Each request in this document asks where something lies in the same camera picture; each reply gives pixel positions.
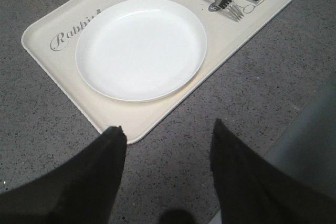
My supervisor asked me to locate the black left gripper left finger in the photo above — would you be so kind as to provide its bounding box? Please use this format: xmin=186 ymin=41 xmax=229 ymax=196
xmin=1 ymin=127 xmax=127 ymax=223

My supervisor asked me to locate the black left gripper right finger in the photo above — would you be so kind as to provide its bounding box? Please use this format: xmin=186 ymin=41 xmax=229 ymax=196
xmin=210 ymin=119 xmax=335 ymax=223

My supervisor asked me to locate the white round plate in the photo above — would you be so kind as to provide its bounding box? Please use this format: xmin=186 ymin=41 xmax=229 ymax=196
xmin=75 ymin=0 xmax=207 ymax=102

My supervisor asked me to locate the silver metal fork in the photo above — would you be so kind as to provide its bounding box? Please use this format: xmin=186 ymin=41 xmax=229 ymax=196
xmin=208 ymin=0 xmax=244 ymax=22

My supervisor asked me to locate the cream rabbit serving tray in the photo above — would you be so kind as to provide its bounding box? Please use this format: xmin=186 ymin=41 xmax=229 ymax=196
xmin=22 ymin=0 xmax=292 ymax=144

